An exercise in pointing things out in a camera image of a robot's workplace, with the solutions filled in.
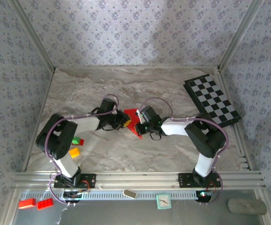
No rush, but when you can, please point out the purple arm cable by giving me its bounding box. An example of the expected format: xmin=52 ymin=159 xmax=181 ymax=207
xmin=44 ymin=93 xmax=120 ymax=207
xmin=137 ymin=97 xmax=230 ymax=206

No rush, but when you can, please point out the black and grey chessboard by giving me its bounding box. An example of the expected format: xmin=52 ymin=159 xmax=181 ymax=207
xmin=183 ymin=74 xmax=241 ymax=128

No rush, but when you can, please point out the aluminium frame bar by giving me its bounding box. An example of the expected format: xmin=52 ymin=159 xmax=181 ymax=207
xmin=22 ymin=67 xmax=56 ymax=172
xmin=55 ymin=66 xmax=220 ymax=70
xmin=217 ymin=0 xmax=266 ymax=71
xmin=215 ymin=67 xmax=255 ymax=172
xmin=8 ymin=0 xmax=56 ymax=71

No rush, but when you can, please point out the grey stone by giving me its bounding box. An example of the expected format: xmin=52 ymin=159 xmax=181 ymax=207
xmin=227 ymin=198 xmax=267 ymax=216

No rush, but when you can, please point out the slotted grey cable duct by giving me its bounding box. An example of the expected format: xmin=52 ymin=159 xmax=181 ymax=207
xmin=20 ymin=189 xmax=220 ymax=201

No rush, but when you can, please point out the wide aluminium mounting rail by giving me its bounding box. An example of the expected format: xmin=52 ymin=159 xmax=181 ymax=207
xmin=10 ymin=171 xmax=266 ymax=190

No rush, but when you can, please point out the smooth red toy brick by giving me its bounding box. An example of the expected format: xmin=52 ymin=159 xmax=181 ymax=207
xmin=18 ymin=198 xmax=37 ymax=210

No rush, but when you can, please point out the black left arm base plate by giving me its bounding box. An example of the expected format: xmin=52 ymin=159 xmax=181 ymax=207
xmin=54 ymin=172 xmax=97 ymax=189

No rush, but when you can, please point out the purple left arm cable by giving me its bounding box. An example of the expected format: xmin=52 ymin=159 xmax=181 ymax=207
xmin=44 ymin=93 xmax=120 ymax=207

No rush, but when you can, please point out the small grey white block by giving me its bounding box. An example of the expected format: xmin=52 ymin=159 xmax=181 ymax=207
xmin=122 ymin=189 xmax=137 ymax=200

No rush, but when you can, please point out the studded red toy brick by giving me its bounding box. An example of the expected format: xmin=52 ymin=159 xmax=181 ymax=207
xmin=37 ymin=198 xmax=54 ymax=210

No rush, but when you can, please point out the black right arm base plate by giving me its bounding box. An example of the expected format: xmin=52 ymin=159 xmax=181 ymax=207
xmin=178 ymin=172 xmax=221 ymax=188

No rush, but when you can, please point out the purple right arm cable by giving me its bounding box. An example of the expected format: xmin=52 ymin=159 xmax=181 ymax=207
xmin=137 ymin=97 xmax=230 ymax=206

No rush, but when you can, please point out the teal square clock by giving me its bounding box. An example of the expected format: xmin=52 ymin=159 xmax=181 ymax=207
xmin=156 ymin=193 xmax=172 ymax=210

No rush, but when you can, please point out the yellow toy brick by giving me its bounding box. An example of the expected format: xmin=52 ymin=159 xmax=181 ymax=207
xmin=69 ymin=147 xmax=82 ymax=159

